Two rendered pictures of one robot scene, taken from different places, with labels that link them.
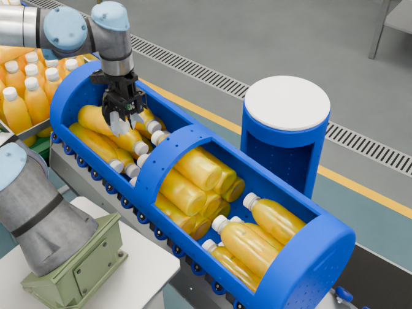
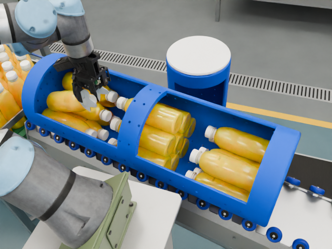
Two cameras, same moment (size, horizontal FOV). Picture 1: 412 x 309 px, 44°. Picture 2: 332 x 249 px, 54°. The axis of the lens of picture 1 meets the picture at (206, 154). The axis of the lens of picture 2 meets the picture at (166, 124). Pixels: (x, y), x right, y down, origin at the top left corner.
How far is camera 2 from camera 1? 32 cm
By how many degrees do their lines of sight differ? 10
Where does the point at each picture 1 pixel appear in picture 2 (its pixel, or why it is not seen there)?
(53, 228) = (78, 203)
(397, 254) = not seen: hidden behind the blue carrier
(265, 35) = (143, 21)
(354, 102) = not seen: hidden behind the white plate
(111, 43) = (73, 28)
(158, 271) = (166, 209)
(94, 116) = (62, 99)
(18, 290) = not seen: outside the picture
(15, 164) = (25, 155)
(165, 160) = (139, 117)
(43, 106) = (12, 103)
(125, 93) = (93, 70)
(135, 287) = (153, 228)
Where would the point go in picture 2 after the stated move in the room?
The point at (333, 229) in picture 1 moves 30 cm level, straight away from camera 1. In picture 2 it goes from (292, 135) to (276, 63)
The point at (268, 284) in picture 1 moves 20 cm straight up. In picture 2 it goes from (258, 192) to (273, 142)
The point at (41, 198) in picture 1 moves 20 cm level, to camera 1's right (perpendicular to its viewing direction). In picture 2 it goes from (59, 179) to (157, 151)
